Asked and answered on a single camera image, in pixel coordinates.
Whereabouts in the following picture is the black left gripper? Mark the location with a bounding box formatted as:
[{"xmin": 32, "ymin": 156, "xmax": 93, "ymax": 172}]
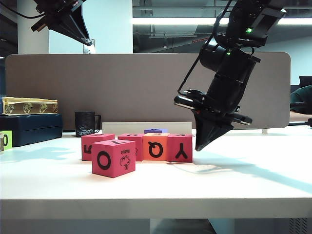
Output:
[{"xmin": 31, "ymin": 0, "xmax": 94, "ymax": 45}]

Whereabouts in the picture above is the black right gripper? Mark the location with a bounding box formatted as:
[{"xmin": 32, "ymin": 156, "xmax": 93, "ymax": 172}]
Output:
[{"xmin": 174, "ymin": 74, "xmax": 253, "ymax": 152}]

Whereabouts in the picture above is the red foam block printed Y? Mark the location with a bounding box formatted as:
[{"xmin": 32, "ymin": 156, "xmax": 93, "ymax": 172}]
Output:
[{"xmin": 167, "ymin": 134, "xmax": 194, "ymax": 163}]

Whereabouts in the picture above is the orange foam block printed Q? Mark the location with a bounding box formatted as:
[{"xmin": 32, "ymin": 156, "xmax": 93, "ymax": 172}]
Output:
[{"xmin": 142, "ymin": 133, "xmax": 170, "ymax": 162}]

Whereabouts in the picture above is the red foam block printed turtle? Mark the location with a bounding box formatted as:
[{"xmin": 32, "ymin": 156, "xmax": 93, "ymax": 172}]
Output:
[{"xmin": 117, "ymin": 133, "xmax": 145, "ymax": 162}]

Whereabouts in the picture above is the red foam block printed 5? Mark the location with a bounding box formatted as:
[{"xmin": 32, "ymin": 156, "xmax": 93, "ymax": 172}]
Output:
[{"xmin": 81, "ymin": 133, "xmax": 116, "ymax": 162}]

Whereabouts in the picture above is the purple foam block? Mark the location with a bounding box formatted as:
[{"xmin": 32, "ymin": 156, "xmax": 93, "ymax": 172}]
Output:
[{"xmin": 144, "ymin": 128, "xmax": 170, "ymax": 135}]

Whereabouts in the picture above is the brown desk divider panel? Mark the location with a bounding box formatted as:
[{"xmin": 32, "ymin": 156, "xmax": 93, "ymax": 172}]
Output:
[{"xmin": 4, "ymin": 52, "xmax": 291, "ymax": 130}]

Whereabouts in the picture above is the yellow printed box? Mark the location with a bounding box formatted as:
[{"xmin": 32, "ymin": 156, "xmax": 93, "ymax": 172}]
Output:
[{"xmin": 0, "ymin": 97, "xmax": 59, "ymax": 116}]

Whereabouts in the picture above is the dark green office chair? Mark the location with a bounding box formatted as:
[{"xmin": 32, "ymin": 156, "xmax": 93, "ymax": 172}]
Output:
[{"xmin": 290, "ymin": 85, "xmax": 312, "ymax": 115}]

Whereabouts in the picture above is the black mug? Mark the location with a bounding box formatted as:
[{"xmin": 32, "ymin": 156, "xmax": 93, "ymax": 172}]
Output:
[{"xmin": 74, "ymin": 111, "xmax": 102, "ymax": 138}]

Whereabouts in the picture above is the red foam block printed O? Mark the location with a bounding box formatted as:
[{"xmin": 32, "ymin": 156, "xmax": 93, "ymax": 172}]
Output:
[{"xmin": 92, "ymin": 139, "xmax": 136, "ymax": 178}]

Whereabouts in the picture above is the dark blue box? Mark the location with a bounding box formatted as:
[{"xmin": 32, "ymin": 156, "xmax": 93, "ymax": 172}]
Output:
[{"xmin": 0, "ymin": 113, "xmax": 63, "ymax": 148}]

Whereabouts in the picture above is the green foam block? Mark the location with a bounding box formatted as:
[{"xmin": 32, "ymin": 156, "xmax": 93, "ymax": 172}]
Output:
[{"xmin": 0, "ymin": 131, "xmax": 13, "ymax": 150}]

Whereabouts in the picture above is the silver wall plate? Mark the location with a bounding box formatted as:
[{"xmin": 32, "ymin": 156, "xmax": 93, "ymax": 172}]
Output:
[{"xmin": 82, "ymin": 43, "xmax": 96, "ymax": 55}]

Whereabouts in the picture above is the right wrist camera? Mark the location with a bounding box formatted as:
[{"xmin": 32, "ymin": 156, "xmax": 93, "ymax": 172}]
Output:
[{"xmin": 180, "ymin": 89, "xmax": 209, "ymax": 103}]

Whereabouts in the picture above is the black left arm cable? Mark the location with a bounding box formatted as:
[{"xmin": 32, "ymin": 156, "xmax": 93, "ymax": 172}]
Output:
[{"xmin": 0, "ymin": 3, "xmax": 47, "ymax": 19}]

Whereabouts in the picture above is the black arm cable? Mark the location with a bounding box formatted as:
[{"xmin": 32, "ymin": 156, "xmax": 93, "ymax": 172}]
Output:
[
  {"xmin": 177, "ymin": 0, "xmax": 234, "ymax": 98},
  {"xmin": 0, "ymin": 3, "xmax": 47, "ymax": 19}
]

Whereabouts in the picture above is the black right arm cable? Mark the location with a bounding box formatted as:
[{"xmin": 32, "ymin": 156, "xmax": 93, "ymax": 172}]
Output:
[{"xmin": 177, "ymin": 0, "xmax": 234, "ymax": 98}]

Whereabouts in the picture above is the beige cable tray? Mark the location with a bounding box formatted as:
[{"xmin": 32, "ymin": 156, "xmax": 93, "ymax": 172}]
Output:
[{"xmin": 101, "ymin": 121, "xmax": 193, "ymax": 135}]

